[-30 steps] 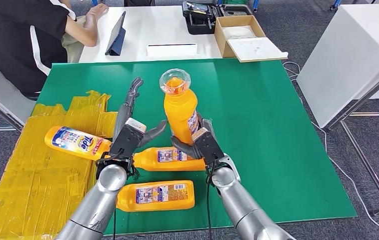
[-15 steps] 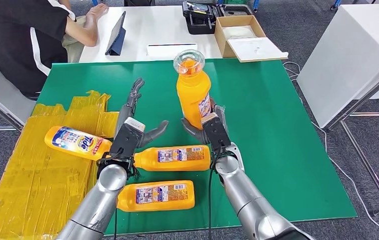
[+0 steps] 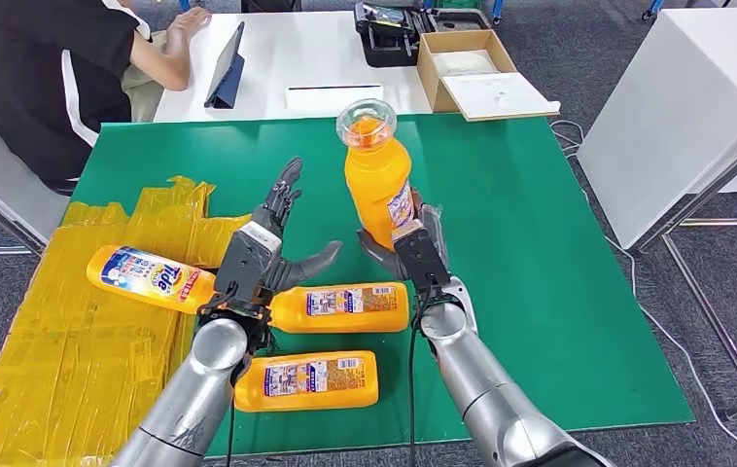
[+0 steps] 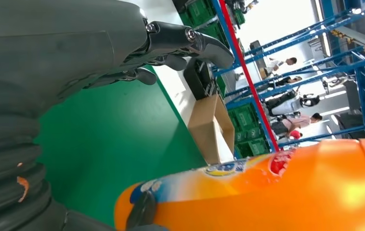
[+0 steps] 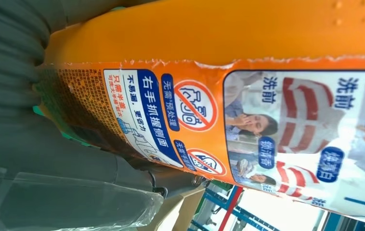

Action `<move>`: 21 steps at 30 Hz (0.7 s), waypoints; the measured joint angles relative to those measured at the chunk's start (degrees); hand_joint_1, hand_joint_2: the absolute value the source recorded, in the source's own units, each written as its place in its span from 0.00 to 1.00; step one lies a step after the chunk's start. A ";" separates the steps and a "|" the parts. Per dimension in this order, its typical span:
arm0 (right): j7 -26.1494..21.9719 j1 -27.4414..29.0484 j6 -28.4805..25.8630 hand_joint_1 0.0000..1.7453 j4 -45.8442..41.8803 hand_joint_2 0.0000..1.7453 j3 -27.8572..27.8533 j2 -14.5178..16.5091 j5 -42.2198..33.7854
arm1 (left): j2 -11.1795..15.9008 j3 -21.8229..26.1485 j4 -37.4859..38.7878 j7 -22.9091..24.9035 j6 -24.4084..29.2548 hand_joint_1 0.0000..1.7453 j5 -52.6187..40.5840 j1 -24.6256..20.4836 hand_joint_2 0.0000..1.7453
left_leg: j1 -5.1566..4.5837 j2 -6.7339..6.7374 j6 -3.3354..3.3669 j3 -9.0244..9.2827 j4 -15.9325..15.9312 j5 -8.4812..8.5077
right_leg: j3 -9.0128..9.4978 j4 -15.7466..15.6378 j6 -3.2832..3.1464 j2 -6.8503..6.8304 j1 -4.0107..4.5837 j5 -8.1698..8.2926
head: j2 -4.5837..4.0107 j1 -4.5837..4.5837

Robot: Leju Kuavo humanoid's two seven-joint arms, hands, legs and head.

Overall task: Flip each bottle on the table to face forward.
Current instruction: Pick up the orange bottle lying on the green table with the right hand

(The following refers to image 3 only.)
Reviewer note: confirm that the tablet in dark folding case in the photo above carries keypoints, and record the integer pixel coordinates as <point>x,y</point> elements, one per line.
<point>223,68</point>

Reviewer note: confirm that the green plastic crate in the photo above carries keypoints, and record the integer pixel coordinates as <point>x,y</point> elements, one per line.
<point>459,4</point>

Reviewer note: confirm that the flat white box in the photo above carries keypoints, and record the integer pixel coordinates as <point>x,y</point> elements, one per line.
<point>335,98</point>

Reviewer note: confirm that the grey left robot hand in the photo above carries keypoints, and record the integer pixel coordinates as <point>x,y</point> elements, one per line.
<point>285,271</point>

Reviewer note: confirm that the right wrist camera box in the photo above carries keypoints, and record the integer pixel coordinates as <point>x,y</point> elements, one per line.
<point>420,258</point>

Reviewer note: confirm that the yellow taped cardboard sheet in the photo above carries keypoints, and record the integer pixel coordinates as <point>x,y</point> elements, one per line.
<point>72,361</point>

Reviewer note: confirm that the white table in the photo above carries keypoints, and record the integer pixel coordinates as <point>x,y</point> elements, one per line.
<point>665,116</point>

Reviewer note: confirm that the person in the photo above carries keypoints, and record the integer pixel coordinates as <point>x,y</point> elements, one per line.
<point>27,84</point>

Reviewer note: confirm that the black tool case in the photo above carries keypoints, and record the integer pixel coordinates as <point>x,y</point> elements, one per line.
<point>388,39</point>

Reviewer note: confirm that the green table mat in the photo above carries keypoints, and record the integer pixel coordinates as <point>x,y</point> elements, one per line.
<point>523,258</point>

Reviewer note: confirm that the orange Tide detergent bottle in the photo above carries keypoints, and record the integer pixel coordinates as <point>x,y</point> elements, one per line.
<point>291,312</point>
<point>355,393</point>
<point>104,271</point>
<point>375,187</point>

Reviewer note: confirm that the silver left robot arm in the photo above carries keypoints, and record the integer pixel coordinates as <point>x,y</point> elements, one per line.
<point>194,399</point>

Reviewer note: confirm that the white foam insert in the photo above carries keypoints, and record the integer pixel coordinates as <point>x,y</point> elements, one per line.
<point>465,63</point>

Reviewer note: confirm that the person's right forearm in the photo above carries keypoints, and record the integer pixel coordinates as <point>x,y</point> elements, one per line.
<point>176,64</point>

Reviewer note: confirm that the white desk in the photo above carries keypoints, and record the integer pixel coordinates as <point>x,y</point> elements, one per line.
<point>310,58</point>

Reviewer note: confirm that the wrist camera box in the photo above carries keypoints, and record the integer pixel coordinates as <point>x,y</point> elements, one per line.
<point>420,258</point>
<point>246,264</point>

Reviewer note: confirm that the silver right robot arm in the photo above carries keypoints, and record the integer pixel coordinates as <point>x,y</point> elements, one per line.
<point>491,399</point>

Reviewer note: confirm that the open cardboard box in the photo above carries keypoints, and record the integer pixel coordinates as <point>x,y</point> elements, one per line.
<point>504,96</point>

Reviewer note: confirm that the person's right hand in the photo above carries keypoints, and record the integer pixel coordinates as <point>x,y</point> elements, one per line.
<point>189,22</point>

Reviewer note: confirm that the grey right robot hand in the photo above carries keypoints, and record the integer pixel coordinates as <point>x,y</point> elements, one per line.
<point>438,232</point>

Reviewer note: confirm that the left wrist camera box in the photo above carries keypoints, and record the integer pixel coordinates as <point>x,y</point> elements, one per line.
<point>246,264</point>

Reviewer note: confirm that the black chair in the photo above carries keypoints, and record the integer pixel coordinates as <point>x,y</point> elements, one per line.
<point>272,5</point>

